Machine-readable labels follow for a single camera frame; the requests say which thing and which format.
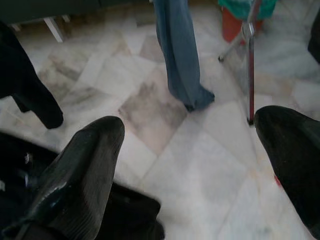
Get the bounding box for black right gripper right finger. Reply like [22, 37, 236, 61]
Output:
[253, 105, 320, 240]

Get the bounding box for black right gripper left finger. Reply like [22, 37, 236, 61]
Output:
[4, 116, 126, 240]

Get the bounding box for black garment red stripe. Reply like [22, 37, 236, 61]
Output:
[0, 132, 166, 240]

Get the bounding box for silver metal clothes rack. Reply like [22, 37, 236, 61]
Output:
[217, 0, 263, 126]

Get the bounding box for black t-shirt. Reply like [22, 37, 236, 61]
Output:
[0, 21, 64, 130]

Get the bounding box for red waste bin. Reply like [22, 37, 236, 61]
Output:
[221, 4, 265, 46]

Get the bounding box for blue jeans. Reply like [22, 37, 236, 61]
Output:
[152, 0, 216, 113]

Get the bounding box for green plastic bin bag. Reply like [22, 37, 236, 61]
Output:
[217, 0, 278, 21]

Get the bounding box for black television cabinet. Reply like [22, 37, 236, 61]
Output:
[0, 0, 156, 43]

